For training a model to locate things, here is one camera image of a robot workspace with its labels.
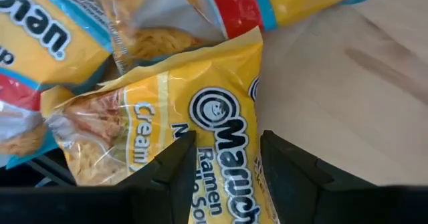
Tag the blue-trimmed Maruchan noodle pack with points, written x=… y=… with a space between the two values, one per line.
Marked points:
x=33 y=40
x=240 y=6

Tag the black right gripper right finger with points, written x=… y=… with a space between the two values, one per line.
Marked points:
x=301 y=190

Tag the yellow Maruchan noodle pack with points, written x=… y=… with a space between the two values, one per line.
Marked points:
x=187 y=80

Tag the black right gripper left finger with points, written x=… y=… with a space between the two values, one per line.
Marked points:
x=160 y=197

